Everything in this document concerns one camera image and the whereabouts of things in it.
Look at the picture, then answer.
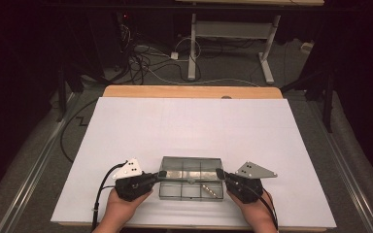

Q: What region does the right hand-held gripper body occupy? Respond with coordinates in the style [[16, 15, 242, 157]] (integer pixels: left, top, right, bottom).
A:
[[223, 160, 279, 205]]

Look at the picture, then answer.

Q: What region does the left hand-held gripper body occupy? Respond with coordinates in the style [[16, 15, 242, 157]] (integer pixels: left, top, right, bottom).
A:
[[112, 157, 158, 203]]

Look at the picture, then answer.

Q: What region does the gold pearl brooch pin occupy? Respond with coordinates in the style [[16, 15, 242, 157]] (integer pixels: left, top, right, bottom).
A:
[[201, 184, 220, 198]]

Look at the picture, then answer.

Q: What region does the clear grey compartment box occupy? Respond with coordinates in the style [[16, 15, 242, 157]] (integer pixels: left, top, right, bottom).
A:
[[157, 155, 225, 202]]

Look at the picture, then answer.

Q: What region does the person's left hand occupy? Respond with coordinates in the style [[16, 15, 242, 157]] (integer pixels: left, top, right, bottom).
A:
[[105, 187, 153, 228]]

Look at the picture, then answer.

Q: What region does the person's right hand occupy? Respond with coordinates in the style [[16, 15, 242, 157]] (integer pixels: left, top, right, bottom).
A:
[[226, 189, 275, 228]]

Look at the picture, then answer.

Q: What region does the wooden table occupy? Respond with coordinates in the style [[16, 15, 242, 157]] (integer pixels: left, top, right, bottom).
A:
[[57, 84, 328, 233]]

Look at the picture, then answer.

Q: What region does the black metal stand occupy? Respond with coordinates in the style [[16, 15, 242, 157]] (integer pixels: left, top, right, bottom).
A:
[[55, 62, 85, 123], [280, 64, 335, 134]]

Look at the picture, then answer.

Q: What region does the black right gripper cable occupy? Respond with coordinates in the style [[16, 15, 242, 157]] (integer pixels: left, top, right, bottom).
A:
[[252, 185, 279, 231]]

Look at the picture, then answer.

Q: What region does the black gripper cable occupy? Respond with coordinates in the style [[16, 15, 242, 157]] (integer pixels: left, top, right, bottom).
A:
[[252, 185, 279, 231], [90, 160, 129, 233]]

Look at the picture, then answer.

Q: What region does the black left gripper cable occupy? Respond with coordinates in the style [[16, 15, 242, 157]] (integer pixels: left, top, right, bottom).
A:
[[90, 160, 129, 233]]

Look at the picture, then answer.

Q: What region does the black floor cable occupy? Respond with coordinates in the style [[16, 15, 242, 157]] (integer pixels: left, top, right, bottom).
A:
[[59, 97, 99, 164]]

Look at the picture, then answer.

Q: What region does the aluminium floor rail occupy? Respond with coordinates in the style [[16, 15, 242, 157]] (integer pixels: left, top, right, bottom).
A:
[[305, 96, 373, 233], [0, 91, 81, 233]]

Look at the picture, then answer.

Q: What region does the tangle of floor cables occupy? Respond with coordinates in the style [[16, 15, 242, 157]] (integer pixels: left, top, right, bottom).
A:
[[115, 22, 205, 85]]

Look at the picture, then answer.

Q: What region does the white metal desk frame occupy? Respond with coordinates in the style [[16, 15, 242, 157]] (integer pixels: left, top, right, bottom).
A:
[[174, 0, 325, 85]]

